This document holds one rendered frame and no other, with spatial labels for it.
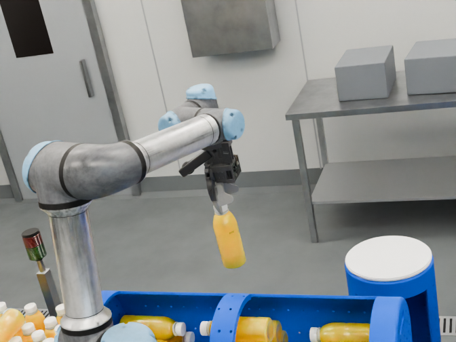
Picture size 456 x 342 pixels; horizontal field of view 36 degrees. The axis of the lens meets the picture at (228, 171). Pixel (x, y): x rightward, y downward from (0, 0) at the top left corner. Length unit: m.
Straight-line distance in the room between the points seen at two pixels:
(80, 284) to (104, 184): 0.26
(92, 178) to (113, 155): 0.06
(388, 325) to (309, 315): 0.34
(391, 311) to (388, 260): 0.60
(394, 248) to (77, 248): 1.21
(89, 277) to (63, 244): 0.09
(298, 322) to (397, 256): 0.49
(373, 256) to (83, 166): 1.23
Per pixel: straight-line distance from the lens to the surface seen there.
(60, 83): 5.89
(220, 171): 1.90
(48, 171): 1.49
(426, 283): 2.34
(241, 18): 4.95
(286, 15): 5.10
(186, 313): 2.15
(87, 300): 1.61
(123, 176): 1.44
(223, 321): 1.86
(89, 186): 1.44
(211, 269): 4.61
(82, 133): 5.96
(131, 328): 1.59
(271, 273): 4.43
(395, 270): 2.31
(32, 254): 2.59
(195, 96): 1.83
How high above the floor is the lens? 2.24
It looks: 22 degrees down
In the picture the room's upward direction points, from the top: 12 degrees counter-clockwise
